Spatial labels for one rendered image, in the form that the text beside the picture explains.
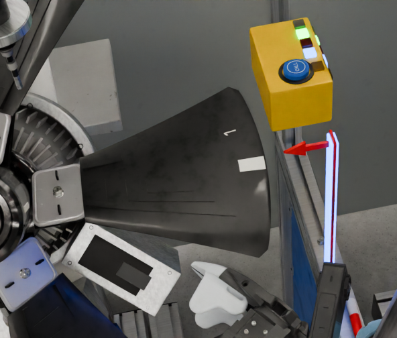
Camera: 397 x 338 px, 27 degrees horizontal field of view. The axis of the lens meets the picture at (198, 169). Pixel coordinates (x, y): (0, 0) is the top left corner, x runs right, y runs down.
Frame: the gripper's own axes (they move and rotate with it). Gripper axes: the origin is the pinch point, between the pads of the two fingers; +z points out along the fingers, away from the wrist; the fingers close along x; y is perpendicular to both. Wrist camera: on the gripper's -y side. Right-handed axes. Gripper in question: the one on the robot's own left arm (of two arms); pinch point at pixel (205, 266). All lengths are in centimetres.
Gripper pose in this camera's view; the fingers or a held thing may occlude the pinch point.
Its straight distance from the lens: 96.1
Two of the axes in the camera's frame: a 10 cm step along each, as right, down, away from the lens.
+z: -7.2, -4.8, 5.1
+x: 1.7, 5.8, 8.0
